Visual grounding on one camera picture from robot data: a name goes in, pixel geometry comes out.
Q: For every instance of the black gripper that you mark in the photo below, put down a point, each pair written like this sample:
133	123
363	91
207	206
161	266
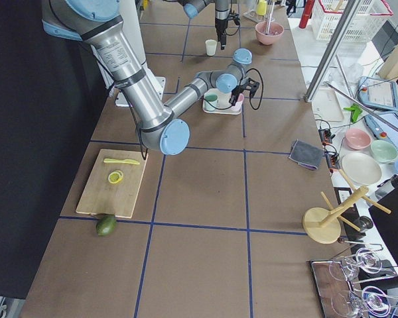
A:
237	90
221	26

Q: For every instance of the pink cup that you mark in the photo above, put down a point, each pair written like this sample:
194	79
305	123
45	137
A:
238	104

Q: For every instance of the green cup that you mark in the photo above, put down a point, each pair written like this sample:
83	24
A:
210	102

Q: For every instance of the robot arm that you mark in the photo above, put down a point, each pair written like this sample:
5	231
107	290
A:
112	28
193	7

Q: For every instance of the cream rabbit tray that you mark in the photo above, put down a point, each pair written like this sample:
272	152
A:
224	107

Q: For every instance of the cream yellow cup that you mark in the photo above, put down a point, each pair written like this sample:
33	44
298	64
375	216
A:
211	46

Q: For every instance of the yellow cup on rack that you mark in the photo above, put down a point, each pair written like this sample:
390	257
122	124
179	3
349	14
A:
261	7

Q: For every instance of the large pink bowl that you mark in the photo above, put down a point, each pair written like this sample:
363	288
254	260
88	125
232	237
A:
272	36

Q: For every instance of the metal tongs black tip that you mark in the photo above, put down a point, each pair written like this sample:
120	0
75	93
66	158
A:
270	16

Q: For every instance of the grey folded cloth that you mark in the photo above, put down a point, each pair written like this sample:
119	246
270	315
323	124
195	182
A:
306	155

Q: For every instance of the red fire extinguisher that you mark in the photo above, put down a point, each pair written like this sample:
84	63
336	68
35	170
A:
306	14

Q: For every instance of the black power strip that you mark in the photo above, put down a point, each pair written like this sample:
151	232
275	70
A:
330	153

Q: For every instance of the yellow plastic knife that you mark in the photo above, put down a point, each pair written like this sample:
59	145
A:
121	161

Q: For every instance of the small pink bowl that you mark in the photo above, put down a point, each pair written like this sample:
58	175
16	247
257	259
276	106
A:
357	139

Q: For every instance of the lemon slices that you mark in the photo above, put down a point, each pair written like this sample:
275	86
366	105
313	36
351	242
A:
115	177

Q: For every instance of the cream plate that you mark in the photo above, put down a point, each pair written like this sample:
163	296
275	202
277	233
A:
361	168

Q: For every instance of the teach pendant tablet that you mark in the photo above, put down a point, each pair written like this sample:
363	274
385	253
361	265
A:
378	94

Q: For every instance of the wooden cup stand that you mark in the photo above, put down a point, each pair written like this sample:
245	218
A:
323	226

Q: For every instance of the small green bowl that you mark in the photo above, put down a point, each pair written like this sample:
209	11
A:
383	151

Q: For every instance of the wooden cutting board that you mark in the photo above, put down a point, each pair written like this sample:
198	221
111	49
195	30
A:
101	197

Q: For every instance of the green avocado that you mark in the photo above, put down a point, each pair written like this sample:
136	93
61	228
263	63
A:
106	225

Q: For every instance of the wine glass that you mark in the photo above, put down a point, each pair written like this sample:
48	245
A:
347	268
371	301

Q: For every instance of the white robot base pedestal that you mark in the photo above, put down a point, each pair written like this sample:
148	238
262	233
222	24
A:
131	29

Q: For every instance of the aluminium camera post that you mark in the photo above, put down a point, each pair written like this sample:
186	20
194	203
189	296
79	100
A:
332	48

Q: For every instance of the black frame tray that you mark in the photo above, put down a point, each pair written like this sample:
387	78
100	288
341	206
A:
327	287

